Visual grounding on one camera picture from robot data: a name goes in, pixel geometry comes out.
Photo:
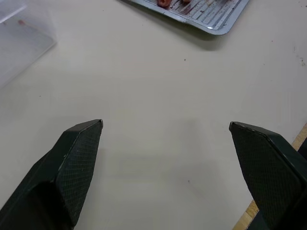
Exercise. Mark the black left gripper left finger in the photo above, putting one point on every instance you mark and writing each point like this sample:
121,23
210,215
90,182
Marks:
60,177

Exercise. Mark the red food pieces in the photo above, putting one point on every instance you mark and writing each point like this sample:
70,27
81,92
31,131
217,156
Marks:
163,2

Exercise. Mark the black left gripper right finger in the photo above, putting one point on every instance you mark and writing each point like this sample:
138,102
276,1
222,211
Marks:
271,172

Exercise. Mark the clear plastic container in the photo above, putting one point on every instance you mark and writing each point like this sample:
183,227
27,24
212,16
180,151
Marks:
19,45

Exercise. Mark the ribbed metal baking tray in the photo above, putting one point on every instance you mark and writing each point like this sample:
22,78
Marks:
204,14

